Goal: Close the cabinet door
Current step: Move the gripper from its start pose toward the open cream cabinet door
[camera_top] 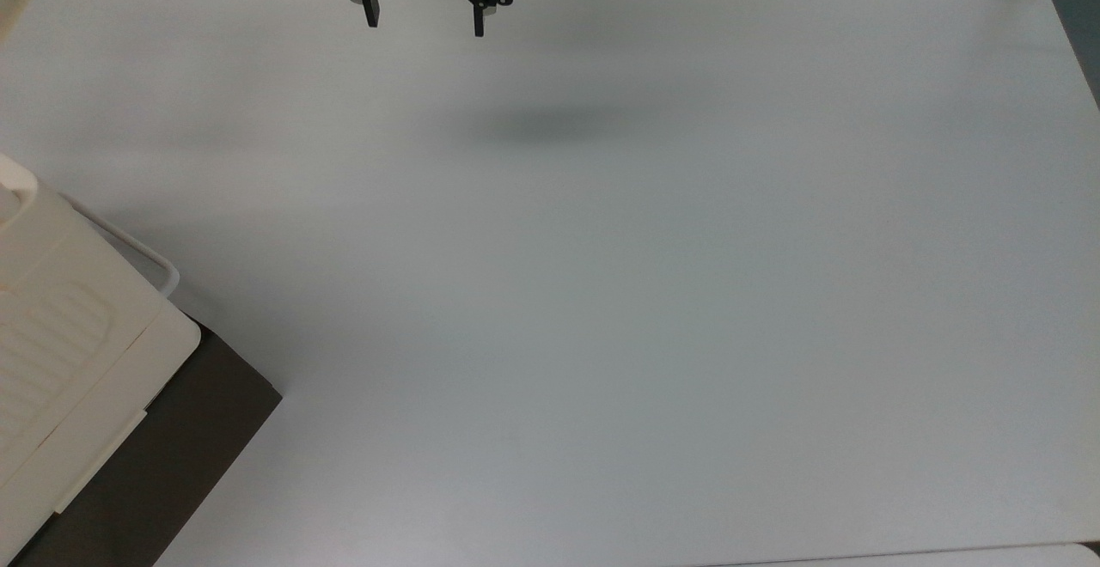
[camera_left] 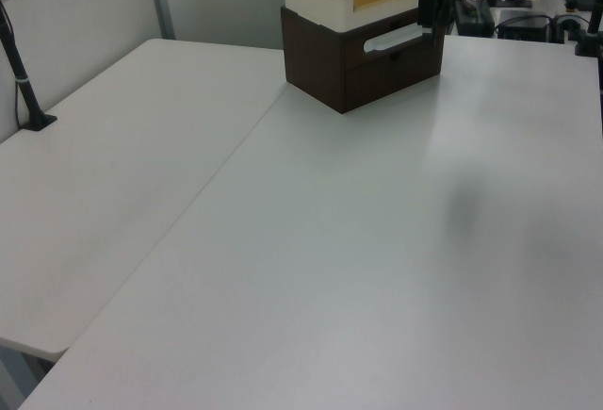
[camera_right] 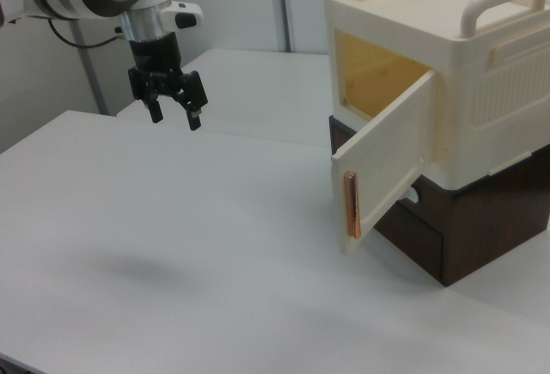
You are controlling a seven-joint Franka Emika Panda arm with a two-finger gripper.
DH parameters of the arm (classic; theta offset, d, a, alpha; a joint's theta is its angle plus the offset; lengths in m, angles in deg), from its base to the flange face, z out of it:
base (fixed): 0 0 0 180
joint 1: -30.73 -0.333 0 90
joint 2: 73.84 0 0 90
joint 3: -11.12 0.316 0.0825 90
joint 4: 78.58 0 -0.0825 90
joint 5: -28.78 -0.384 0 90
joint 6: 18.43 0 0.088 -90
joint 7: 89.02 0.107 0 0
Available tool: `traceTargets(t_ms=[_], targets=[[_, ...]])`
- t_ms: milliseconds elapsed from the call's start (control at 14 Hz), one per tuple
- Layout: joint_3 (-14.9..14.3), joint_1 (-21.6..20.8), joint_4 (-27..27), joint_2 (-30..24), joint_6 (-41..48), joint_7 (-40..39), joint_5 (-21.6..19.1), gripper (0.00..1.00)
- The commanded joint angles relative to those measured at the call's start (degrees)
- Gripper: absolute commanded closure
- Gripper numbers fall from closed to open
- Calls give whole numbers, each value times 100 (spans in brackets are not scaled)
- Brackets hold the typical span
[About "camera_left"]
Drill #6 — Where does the black electronics box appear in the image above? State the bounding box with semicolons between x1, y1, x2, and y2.
452;0;497;37
497;10;553;42

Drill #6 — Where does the dark brown wooden drawer box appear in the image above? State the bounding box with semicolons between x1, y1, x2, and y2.
280;5;446;115

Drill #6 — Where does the white drawer handle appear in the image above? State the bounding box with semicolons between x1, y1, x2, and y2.
363;23;432;56

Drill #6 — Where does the black camera stand pole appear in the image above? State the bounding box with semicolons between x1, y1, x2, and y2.
571;0;603;58
0;0;58;134

